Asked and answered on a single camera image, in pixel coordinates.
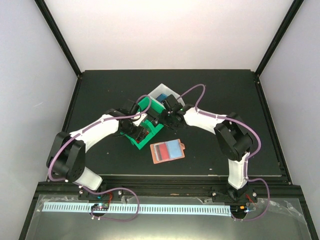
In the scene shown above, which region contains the tan leather card holder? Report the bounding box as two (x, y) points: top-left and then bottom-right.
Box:
(150, 139), (186, 165)

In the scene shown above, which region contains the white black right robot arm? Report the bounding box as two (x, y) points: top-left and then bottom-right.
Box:
(159, 94), (256, 202)

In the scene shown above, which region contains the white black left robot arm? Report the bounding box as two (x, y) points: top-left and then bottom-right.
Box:
(46, 95), (152, 200)

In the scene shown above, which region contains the red white card stack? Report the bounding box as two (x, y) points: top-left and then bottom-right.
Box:
(135, 126), (151, 143)

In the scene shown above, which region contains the black vip card stack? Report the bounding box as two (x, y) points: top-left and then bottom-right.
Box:
(147, 109), (160, 127)

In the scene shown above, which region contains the blue card stack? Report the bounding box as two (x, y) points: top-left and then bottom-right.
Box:
(156, 93), (168, 103)

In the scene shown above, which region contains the left green plastic bin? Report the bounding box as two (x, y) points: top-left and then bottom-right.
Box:
(118, 126), (159, 150)

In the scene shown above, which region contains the green plastic bin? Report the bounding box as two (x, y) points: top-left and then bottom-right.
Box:
(118, 126), (159, 150)
(136, 96), (167, 131)

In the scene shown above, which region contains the white plastic bin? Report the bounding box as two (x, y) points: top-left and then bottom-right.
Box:
(147, 83), (185, 106)

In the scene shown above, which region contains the middle green plastic bin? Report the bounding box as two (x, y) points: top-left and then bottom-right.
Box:
(136, 96), (167, 131)

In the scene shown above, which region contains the left controller board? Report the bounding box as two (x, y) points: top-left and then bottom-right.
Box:
(90, 203), (110, 212)

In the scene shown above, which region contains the controller board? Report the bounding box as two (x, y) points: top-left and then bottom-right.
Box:
(90, 203), (110, 212)
(230, 205), (252, 214)

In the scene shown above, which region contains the right controller board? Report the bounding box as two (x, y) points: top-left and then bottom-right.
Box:
(230, 205), (252, 214)

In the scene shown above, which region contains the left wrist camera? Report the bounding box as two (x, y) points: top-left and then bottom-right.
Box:
(132, 113), (148, 127)

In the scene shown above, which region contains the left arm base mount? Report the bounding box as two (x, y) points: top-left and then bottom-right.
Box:
(78, 184), (124, 202)

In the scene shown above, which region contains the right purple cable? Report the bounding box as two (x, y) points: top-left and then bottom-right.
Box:
(178, 84), (271, 223)

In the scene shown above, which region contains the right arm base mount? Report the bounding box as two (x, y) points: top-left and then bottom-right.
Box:
(209, 186), (258, 205)

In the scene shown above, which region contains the white slotted cable duct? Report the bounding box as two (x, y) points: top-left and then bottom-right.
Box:
(42, 202), (231, 217)

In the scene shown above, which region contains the black frame post left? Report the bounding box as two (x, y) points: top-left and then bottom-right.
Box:
(34, 0), (82, 77)

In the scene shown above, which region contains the black frame post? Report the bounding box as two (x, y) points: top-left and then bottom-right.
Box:
(254, 0), (304, 77)
(34, 0), (82, 77)

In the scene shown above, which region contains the black frame post right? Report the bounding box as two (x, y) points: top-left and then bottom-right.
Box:
(254, 0), (304, 77)

